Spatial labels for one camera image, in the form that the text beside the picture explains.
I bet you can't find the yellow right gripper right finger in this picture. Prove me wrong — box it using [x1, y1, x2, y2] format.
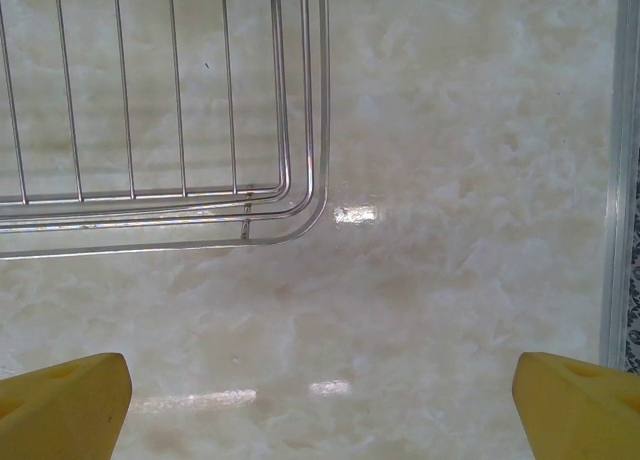
[515, 351, 640, 460]

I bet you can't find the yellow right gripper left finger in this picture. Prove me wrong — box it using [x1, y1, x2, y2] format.
[0, 351, 134, 460]

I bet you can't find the silver wire dish rack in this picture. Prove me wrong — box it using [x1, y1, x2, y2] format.
[0, 0, 332, 261]

